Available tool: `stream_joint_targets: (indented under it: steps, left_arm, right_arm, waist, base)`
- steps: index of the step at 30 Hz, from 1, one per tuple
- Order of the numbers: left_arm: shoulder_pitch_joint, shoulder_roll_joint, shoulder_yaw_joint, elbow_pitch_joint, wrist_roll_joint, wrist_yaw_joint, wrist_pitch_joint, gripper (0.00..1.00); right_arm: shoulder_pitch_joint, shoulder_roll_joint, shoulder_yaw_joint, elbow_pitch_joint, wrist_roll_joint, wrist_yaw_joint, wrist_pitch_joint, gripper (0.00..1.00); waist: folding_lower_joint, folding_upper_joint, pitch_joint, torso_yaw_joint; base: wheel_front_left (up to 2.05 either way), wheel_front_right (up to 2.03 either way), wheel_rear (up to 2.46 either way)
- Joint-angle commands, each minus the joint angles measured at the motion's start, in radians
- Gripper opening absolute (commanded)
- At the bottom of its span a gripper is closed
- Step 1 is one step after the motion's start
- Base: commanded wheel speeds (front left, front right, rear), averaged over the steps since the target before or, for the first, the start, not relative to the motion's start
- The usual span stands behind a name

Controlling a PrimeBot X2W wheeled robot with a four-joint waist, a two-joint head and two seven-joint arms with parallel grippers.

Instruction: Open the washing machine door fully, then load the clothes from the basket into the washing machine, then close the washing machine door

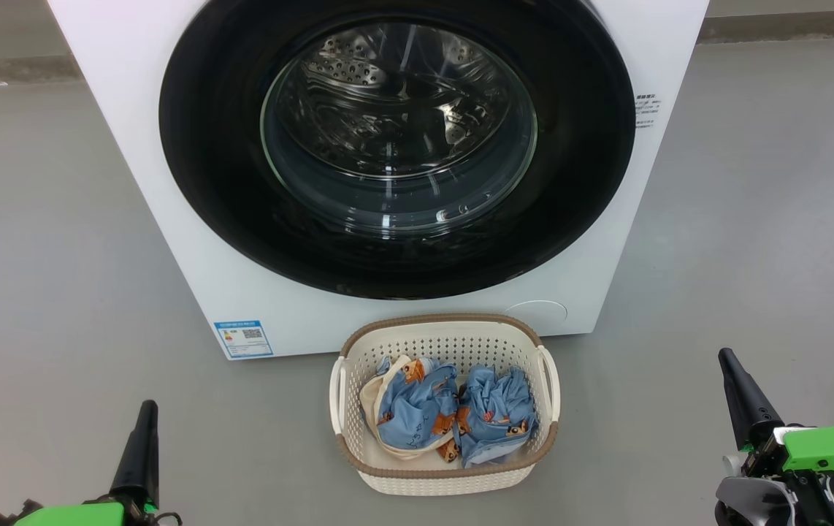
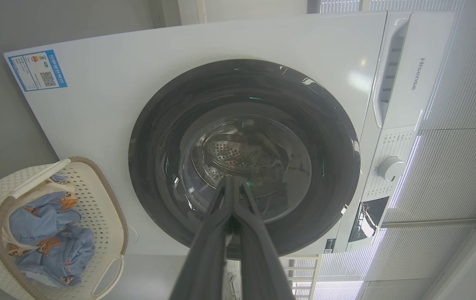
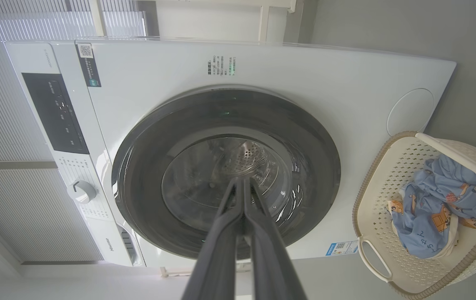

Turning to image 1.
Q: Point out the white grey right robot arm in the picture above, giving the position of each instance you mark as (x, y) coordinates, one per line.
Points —
(753, 500)

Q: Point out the round white filter cover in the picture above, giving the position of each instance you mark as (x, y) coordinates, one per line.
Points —
(536, 315)

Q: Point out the white front-load washing machine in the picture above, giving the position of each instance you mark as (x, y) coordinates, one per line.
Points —
(132, 146)

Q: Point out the black printed text label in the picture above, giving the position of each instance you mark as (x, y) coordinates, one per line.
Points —
(647, 111)

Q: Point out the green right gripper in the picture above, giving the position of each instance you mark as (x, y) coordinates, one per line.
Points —
(833, 449)

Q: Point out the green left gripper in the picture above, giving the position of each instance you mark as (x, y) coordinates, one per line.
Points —
(74, 516)

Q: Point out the cream perforated basket brown rim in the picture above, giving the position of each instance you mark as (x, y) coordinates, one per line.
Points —
(446, 336)

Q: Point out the dark washing machine door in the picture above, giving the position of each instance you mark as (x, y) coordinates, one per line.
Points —
(212, 183)

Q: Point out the blue garment with cream lining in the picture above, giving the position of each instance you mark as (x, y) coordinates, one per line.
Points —
(410, 416)

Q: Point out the blue energy label sticker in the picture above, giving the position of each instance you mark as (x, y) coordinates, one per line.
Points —
(243, 339)

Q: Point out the steel washing machine drum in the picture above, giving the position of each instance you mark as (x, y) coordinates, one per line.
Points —
(388, 102)

